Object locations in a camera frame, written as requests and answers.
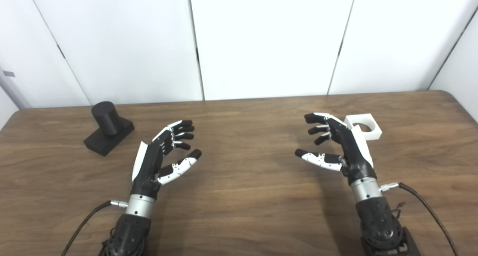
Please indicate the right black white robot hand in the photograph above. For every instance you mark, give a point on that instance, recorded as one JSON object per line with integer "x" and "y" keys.
{"x": 353, "y": 151}

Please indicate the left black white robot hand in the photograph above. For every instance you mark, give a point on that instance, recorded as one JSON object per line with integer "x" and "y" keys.
{"x": 147, "y": 166}

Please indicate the white square piece with hole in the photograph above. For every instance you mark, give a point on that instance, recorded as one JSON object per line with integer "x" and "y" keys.
{"x": 373, "y": 133}

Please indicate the black peg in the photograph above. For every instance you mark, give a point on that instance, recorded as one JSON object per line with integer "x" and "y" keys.
{"x": 106, "y": 123}

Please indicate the grey wall corner post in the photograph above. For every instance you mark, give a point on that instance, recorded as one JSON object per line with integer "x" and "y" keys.
{"x": 15, "y": 91}

